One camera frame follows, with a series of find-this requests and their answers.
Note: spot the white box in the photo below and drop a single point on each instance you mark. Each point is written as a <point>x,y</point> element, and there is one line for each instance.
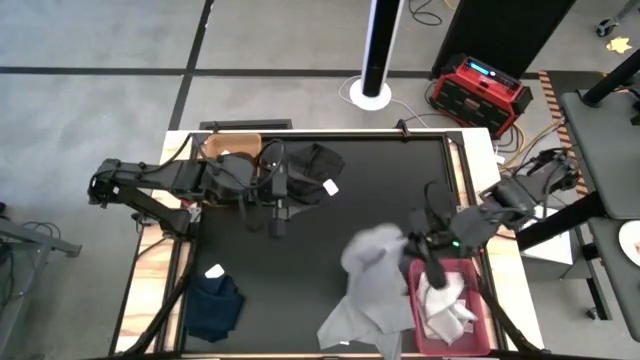
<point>555,250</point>

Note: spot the black flat bar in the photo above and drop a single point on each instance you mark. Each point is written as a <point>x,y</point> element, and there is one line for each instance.
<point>245,125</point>

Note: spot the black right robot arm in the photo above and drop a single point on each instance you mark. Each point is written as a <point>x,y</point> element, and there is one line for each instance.
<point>510,200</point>

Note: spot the black towel white tag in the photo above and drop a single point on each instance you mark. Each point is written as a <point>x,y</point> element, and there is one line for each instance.
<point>315,170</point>

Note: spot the caster wheel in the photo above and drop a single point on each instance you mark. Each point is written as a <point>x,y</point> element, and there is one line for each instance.
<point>605,26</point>

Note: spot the navy blue towel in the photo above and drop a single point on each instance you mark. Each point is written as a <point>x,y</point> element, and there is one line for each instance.
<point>212,310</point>

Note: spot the white plate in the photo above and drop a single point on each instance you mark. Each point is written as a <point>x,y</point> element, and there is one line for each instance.
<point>631,242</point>

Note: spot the light grey towel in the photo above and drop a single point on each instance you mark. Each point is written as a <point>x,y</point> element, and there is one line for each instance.
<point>372,280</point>

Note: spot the striped floor mat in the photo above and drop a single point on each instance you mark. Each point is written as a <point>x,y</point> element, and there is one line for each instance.
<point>560,125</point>

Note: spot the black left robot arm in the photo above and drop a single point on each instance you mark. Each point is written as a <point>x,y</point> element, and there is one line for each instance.
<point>150,175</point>

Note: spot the grey side table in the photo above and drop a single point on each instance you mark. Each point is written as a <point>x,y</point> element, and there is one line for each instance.
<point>610,160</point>
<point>615,290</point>

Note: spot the black pole white base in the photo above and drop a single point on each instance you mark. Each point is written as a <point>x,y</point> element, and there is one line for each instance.
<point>380,50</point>

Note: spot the red portable power station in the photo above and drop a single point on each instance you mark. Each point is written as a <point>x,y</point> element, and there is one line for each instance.
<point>475,102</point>

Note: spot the black support beam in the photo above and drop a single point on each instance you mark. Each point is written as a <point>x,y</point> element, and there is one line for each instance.
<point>575,215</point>

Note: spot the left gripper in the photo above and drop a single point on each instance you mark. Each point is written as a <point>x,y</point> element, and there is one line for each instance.
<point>277,185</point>

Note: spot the black support strut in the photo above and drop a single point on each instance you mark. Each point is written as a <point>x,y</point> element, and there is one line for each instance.
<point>160,315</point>
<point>505,320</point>

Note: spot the white waffle towel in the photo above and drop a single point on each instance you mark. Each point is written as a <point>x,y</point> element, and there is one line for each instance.
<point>445,315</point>

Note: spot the orange plastic basket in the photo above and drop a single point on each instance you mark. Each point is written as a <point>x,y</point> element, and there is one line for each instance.
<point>235,142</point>

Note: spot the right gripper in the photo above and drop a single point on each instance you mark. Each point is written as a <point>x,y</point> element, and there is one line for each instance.
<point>435,235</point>

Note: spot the black divider panel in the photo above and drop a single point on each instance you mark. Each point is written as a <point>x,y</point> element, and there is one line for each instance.
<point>500,30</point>

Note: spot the pink plastic basket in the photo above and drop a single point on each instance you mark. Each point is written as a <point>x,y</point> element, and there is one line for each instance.
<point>465,349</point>

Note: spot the yellow paper scrap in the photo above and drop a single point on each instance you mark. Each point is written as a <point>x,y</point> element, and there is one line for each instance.
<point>619,45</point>

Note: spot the grey metal stand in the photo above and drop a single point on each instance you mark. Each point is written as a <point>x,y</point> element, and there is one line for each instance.
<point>30,240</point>

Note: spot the black clamp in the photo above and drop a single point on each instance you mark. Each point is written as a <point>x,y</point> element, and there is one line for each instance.
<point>402,127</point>

